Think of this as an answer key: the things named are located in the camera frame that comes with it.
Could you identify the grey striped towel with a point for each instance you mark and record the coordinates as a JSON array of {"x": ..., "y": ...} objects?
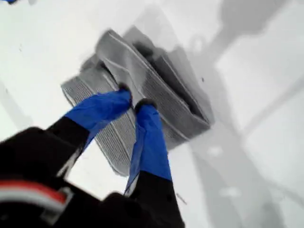
[{"x": 171, "y": 111}]

